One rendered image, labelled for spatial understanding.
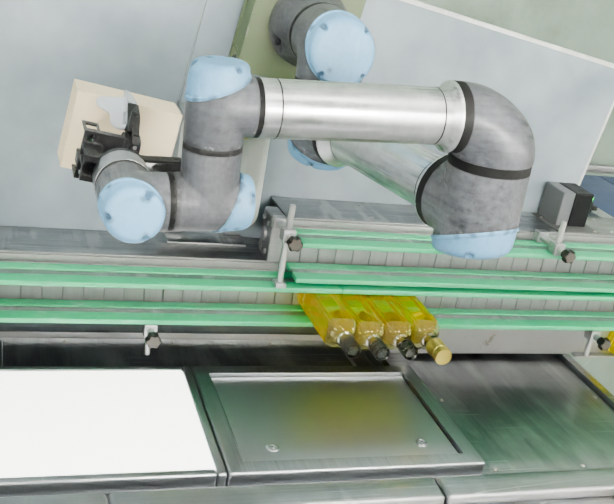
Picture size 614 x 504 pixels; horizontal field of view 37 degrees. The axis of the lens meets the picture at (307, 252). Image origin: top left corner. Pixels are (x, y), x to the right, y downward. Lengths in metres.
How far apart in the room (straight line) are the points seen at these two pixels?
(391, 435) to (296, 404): 0.18
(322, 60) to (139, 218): 0.54
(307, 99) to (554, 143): 1.10
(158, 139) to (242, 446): 0.53
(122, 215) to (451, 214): 0.45
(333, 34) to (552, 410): 0.94
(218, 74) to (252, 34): 0.65
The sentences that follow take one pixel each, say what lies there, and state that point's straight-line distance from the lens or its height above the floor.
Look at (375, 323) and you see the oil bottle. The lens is 1.72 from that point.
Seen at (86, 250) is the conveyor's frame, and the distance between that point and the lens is 1.76.
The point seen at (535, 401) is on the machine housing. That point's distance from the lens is 2.02.
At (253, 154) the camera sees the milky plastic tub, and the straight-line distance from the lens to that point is 1.82.
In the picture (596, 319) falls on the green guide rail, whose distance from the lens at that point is 2.19.
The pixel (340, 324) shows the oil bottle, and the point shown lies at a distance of 1.69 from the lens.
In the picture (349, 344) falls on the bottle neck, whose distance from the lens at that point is 1.65.
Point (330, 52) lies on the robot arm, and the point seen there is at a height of 1.06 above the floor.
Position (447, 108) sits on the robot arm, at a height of 1.44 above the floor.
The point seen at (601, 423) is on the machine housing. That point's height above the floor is 1.15.
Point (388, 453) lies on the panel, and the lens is 1.63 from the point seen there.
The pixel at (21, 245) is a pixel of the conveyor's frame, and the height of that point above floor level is 0.85.
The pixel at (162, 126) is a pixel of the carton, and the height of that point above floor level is 1.12.
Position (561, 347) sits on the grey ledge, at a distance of 2.23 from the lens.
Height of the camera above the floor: 2.47
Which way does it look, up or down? 60 degrees down
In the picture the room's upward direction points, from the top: 144 degrees clockwise
